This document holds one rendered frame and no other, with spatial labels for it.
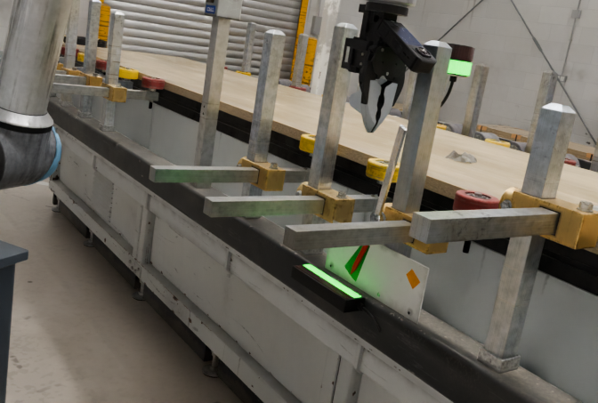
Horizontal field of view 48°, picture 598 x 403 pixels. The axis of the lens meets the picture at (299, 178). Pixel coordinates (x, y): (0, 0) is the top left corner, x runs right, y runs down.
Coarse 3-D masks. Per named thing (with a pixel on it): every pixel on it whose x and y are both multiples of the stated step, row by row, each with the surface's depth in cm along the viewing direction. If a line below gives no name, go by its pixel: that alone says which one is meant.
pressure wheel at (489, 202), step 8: (456, 192) 123; (464, 192) 123; (472, 192) 125; (480, 192) 125; (456, 200) 122; (464, 200) 120; (472, 200) 119; (480, 200) 119; (488, 200) 119; (496, 200) 120; (456, 208) 122; (464, 208) 120; (472, 208) 119; (480, 208) 119; (488, 208) 119; (496, 208) 120; (464, 248) 124
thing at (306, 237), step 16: (304, 224) 102; (320, 224) 104; (336, 224) 105; (352, 224) 107; (368, 224) 108; (384, 224) 110; (400, 224) 111; (288, 240) 99; (304, 240) 99; (320, 240) 101; (336, 240) 103; (352, 240) 105; (368, 240) 107; (384, 240) 109; (400, 240) 111
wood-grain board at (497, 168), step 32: (128, 64) 287; (160, 64) 315; (192, 64) 350; (192, 96) 223; (224, 96) 223; (288, 96) 260; (320, 96) 283; (288, 128) 178; (352, 128) 194; (384, 128) 207; (352, 160) 157; (448, 160) 163; (480, 160) 171; (512, 160) 181; (448, 192) 133; (576, 192) 146
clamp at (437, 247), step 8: (384, 208) 120; (392, 208) 117; (392, 216) 117; (400, 216) 115; (408, 216) 114; (416, 240) 112; (416, 248) 112; (424, 248) 111; (432, 248) 111; (440, 248) 112
